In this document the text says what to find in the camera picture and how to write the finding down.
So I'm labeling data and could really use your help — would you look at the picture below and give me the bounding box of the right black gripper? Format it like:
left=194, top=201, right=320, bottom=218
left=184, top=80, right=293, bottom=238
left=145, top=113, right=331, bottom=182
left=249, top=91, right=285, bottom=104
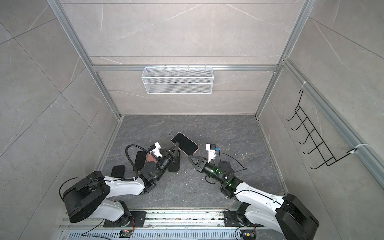
left=189, top=155, right=227, bottom=186

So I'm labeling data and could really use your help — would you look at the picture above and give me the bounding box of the black phone case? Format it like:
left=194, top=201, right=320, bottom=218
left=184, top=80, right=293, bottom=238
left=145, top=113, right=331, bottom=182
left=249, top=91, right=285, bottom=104
left=168, top=151, right=181, bottom=172

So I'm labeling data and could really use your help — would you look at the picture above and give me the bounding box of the pink phone case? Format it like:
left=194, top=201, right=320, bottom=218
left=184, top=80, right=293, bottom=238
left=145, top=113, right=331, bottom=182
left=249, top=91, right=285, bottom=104
left=145, top=154, right=157, bottom=164

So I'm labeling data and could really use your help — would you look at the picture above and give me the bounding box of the phone with black screen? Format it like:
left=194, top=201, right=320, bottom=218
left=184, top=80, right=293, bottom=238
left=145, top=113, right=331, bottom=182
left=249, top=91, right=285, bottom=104
left=110, top=165, right=126, bottom=178

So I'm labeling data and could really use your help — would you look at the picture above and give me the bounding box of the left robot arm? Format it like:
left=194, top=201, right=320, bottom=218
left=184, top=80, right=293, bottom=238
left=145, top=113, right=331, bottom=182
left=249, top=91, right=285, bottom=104
left=59, top=143, right=180, bottom=226

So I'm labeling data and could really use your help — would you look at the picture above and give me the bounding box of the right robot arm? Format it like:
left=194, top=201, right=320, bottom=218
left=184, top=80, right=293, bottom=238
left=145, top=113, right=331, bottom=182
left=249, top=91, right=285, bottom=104
left=188, top=155, right=320, bottom=240

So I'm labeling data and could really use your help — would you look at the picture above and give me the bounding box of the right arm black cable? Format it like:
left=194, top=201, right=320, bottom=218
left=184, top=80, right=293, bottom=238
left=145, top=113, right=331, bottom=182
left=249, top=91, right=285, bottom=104
left=218, top=151, right=249, bottom=174

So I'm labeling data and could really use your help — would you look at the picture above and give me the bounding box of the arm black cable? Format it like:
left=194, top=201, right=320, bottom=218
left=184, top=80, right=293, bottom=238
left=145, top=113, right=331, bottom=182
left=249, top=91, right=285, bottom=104
left=124, top=144, right=151, bottom=181
left=218, top=151, right=249, bottom=174

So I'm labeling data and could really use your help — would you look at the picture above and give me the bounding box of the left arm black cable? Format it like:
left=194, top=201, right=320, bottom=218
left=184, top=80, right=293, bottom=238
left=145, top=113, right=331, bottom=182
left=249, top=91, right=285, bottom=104
left=124, top=144, right=151, bottom=181

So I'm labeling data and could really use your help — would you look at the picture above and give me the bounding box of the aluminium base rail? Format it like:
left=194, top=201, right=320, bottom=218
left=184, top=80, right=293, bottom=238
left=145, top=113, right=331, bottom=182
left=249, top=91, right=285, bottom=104
left=55, top=209, right=285, bottom=240

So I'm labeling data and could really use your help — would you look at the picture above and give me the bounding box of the white wire mesh basket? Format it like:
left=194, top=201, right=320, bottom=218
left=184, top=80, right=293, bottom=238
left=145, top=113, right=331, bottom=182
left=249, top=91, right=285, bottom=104
left=142, top=66, right=214, bottom=95

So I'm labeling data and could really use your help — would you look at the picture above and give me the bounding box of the black wire hook rack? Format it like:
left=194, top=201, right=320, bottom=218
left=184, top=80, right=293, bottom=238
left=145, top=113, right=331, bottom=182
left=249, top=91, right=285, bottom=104
left=286, top=89, right=361, bottom=170

